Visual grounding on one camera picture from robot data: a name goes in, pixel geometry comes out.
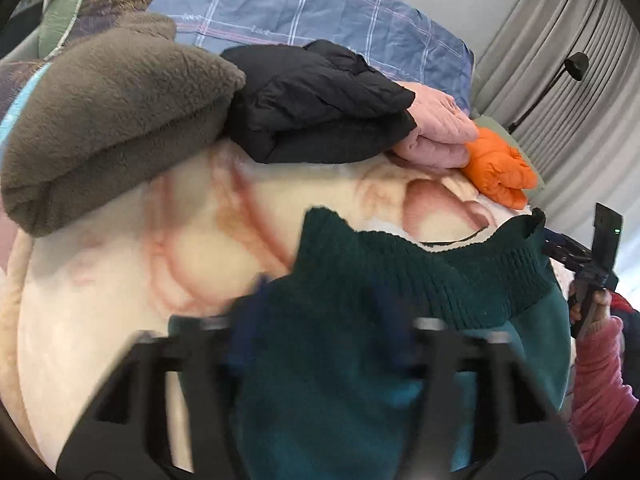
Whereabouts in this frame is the green striped pillow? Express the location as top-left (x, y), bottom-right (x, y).
top-left (38, 0), bottom-right (82, 58)

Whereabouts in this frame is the dark green fleece sweatshirt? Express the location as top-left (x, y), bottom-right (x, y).
top-left (169, 208), bottom-right (585, 479)

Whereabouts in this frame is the pink cream plush blanket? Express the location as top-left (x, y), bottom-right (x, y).
top-left (1, 141), bottom-right (511, 466)

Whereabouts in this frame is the brown fleece garment folded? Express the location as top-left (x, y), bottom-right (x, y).
top-left (1, 12), bottom-right (245, 237)

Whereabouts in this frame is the blue plaid duvet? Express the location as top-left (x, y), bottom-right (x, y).
top-left (149, 0), bottom-right (474, 110)

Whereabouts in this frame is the pink quilted jacket folded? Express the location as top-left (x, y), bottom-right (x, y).
top-left (393, 81), bottom-right (478, 169)

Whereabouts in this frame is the black jacket folded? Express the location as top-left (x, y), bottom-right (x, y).
top-left (221, 40), bottom-right (416, 165)

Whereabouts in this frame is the right forearm pink sleeve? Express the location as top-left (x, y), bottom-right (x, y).
top-left (570, 316), bottom-right (638, 469)

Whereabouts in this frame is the black floor lamp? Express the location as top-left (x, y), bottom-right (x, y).
top-left (506, 51), bottom-right (590, 136)

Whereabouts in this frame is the dark floral bedspread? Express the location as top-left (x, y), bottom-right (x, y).
top-left (1, 0), bottom-right (177, 130)

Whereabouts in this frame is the person right hand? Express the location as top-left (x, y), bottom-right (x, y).
top-left (568, 281), bottom-right (612, 340)

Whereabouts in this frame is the orange puffer jacket folded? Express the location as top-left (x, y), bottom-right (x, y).
top-left (462, 127), bottom-right (538, 210)

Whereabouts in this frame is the grey pleated curtain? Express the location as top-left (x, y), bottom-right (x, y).
top-left (473, 0), bottom-right (639, 275)

